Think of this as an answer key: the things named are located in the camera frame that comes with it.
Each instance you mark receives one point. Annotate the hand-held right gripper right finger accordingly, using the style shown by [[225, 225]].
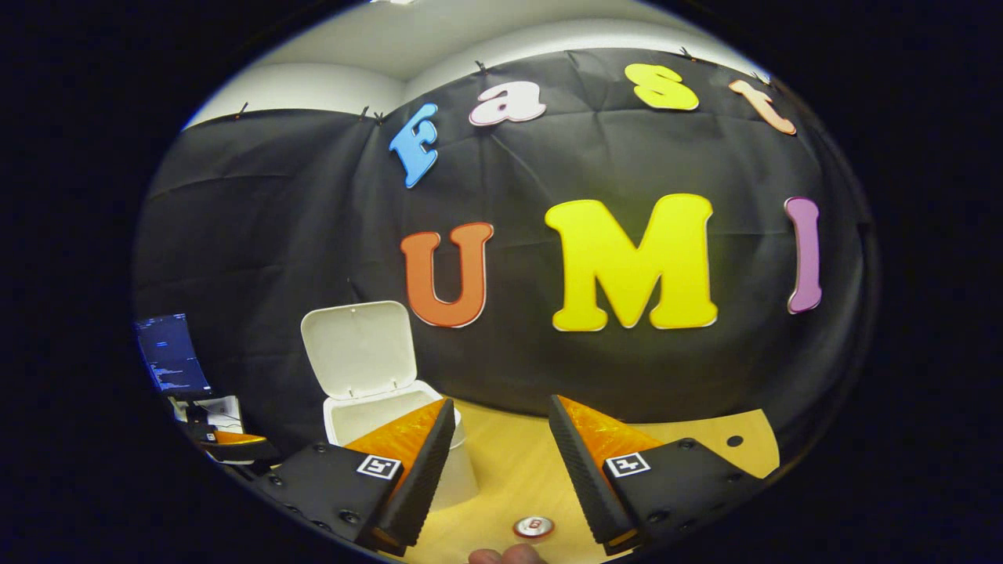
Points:
[[586, 478]]

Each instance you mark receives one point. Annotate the black backdrop cloth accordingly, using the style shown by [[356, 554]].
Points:
[[313, 196]]

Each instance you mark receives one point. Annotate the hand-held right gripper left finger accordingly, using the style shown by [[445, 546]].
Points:
[[423, 478]]

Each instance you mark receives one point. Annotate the white desktop garbage bin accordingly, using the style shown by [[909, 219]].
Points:
[[360, 352]]

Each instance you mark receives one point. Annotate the white paper sheet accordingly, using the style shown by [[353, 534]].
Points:
[[223, 411]]

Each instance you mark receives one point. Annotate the wooden desktop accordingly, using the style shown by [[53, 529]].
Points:
[[517, 462]]

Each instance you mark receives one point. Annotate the red pop can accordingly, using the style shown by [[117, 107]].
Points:
[[534, 526]]

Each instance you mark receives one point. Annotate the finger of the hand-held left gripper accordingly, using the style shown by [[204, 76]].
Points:
[[235, 450]]

